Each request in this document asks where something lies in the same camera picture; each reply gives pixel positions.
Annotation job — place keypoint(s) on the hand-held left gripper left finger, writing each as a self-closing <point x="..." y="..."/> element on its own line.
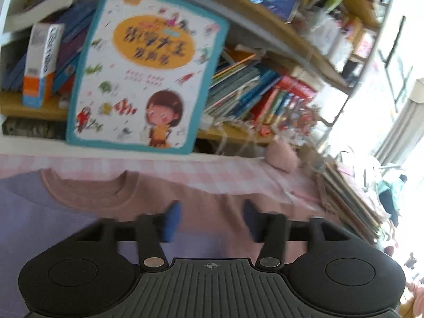
<point x="172" y="222"/>

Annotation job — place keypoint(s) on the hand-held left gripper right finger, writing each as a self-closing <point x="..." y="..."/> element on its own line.
<point x="251" y="222"/>

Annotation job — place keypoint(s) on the pink plush pouch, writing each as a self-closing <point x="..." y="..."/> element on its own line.
<point x="281" y="155"/>

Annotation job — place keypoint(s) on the stack of thin workbooks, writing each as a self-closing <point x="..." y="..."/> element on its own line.
<point x="347" y="198"/>

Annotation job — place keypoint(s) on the colourful bead flower bunch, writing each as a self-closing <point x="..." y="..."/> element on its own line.
<point x="294" y="119"/>

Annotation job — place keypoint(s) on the row of leaning thin books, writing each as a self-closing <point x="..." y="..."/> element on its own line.
<point x="238" y="86"/>

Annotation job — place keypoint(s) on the teal bordered children's sound book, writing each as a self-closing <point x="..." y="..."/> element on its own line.
<point x="139" y="89"/>

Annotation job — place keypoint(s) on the beige curtain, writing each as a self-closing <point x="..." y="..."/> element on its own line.
<point x="404" y="126"/>

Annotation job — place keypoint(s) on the white and wooden bookshelf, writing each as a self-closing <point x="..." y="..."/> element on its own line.
<point x="291" y="44"/>

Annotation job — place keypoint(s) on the clear cups with pens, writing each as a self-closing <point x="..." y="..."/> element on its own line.
<point x="319" y="31"/>

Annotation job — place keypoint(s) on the white and orange carton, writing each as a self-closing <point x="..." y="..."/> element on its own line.
<point x="41" y="63"/>

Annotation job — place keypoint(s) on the row of blue books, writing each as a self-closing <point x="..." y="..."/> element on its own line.
<point x="73" y="39"/>

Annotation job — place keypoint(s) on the open white paged book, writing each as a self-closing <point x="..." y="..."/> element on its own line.
<point x="39" y="6"/>

